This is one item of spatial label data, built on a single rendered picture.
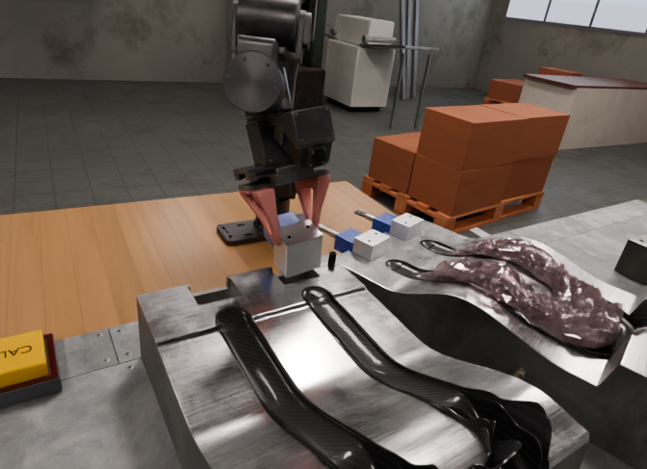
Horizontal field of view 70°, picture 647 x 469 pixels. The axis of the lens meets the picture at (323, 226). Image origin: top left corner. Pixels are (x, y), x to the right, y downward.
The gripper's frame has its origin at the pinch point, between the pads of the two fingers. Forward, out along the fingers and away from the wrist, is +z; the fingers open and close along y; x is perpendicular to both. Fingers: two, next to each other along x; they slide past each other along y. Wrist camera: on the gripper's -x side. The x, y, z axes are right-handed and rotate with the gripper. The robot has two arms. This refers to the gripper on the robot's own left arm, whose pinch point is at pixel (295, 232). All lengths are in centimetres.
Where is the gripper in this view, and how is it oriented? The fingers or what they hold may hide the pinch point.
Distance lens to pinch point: 57.6
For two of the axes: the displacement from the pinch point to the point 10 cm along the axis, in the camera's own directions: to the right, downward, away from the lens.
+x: -4.8, -1.0, 8.7
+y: 8.6, -2.6, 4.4
